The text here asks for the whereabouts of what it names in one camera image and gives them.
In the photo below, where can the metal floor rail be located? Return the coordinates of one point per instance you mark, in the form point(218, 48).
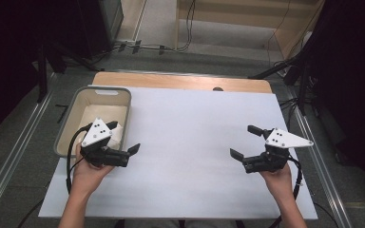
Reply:
point(12, 158)
point(321, 164)

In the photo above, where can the wooden shelf unit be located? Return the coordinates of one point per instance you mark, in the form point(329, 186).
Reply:
point(234, 19)

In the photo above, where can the beige plastic storage bin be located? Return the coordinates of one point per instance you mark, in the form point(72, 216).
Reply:
point(90, 104)

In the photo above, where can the white table sheet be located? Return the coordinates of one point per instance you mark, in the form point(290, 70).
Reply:
point(187, 142)

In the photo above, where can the black cabinet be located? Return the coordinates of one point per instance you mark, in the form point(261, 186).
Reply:
point(98, 25)

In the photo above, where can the person's right hand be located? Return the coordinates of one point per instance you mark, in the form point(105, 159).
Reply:
point(278, 180)

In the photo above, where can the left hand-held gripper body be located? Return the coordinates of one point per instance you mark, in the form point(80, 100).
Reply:
point(96, 133)

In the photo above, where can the black metal stand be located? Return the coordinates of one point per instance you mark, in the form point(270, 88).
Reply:
point(42, 72)
point(302, 82)

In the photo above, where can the person's left hand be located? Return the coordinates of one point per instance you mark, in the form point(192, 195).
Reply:
point(88, 175)

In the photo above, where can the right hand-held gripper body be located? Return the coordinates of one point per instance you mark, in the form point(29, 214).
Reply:
point(282, 140)

